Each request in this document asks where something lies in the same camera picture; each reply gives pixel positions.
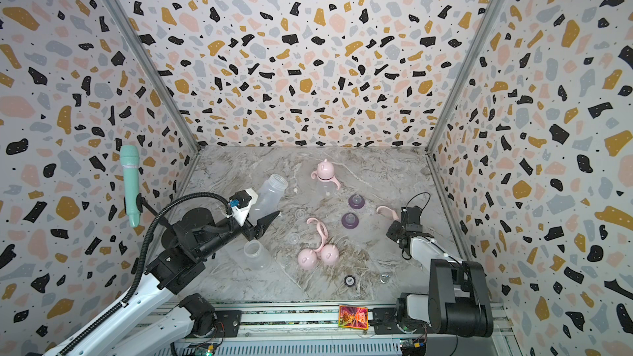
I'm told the clear straw disc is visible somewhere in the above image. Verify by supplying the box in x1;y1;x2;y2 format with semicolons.
288;233;301;245
294;209;308;220

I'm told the black microphone stand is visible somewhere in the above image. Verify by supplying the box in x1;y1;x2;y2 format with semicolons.
125;194;178;249

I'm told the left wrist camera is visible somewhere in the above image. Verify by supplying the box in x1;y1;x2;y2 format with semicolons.
229;188;258;227

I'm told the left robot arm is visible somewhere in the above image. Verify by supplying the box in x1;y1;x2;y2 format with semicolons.
47;208;280;355

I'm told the small black round cap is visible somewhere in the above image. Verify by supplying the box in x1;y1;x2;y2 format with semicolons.
345;275;356;287

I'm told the pink bottle handle ring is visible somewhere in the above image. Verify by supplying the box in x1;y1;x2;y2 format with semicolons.
310;170;343;191
306;216;330;252
375;205;401;223

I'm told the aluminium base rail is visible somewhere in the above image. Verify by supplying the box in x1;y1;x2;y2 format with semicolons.
98;301;520;356

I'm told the orange pink card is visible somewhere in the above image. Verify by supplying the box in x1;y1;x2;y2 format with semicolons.
338;305;369;331

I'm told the black corrugated cable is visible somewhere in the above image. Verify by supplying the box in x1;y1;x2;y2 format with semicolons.
53;191;233;356

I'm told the pink bottle cap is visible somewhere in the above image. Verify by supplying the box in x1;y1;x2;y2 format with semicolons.
318;244;340;266
316;159;336;181
298;248;319;270

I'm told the purple collar with nipple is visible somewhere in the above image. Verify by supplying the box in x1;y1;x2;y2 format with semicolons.
341;212;359;229
348;194;365;209

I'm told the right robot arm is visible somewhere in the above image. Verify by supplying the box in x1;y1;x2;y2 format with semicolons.
372;206;494;338

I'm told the mint green microphone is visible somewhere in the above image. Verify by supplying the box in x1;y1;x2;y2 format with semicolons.
120;145;141;228

